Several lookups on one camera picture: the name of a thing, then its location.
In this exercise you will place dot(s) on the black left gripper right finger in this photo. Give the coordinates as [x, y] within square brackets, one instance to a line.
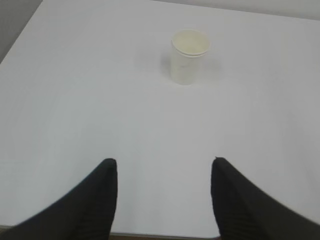
[244, 212]

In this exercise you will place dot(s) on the white paper cup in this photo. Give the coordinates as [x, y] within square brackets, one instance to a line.
[188, 48]

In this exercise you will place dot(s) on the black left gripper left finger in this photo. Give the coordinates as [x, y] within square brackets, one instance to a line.
[86, 212]

